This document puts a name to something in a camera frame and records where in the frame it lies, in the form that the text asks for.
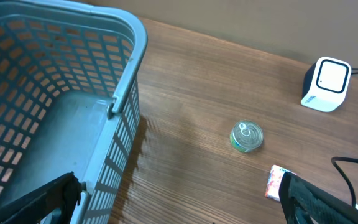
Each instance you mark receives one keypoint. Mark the red white tissue pack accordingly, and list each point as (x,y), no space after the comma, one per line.
(274,181)

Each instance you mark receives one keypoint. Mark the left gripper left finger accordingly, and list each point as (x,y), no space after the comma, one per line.
(53,202)

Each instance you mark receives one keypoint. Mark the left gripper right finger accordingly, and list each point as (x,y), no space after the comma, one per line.
(302,202)

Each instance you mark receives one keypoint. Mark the white barcode scanner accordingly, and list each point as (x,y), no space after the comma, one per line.
(325,84)

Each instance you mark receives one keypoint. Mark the green tin can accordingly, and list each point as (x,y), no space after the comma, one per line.
(246,136)

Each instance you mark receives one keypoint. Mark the grey plastic shopping basket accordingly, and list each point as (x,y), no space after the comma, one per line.
(69,99)

